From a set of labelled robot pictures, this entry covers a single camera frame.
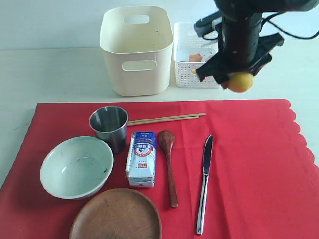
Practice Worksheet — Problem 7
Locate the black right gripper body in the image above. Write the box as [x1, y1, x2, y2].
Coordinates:
[196, 13, 284, 76]

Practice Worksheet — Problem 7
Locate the yellow lemon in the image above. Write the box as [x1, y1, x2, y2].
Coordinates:
[227, 72, 254, 93]

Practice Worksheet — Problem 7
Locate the brown egg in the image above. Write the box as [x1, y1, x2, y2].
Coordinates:
[189, 53, 203, 62]

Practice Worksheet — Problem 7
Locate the stainless steel cup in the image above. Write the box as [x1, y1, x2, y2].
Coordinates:
[89, 106, 128, 154]

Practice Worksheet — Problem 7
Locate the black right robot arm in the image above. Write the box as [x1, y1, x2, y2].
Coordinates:
[194, 0, 319, 88]

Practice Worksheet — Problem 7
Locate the upper wooden chopstick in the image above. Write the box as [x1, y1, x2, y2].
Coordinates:
[128, 113, 206, 123]

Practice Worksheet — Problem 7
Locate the white perforated plastic basket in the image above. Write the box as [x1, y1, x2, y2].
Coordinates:
[173, 22, 220, 89]

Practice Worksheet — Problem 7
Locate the silver table knife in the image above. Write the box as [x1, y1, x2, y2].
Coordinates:
[196, 135, 214, 235]

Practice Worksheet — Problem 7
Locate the brown wooden spoon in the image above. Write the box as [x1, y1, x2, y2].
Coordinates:
[158, 130, 179, 208]

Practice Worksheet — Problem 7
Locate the cream plastic bin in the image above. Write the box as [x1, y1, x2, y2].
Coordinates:
[99, 6, 173, 97]

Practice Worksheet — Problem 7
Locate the red table cloth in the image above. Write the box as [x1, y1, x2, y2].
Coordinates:
[0, 99, 319, 239]

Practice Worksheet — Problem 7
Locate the white blue milk carton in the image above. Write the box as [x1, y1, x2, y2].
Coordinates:
[125, 132, 156, 188]

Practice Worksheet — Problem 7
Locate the pale green ceramic bowl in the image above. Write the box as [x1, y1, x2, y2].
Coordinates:
[40, 136, 114, 199]

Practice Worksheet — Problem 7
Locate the brown wooden plate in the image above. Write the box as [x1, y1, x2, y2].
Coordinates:
[69, 188, 162, 239]

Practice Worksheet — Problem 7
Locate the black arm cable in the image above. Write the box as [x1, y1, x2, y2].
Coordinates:
[260, 12, 319, 40]

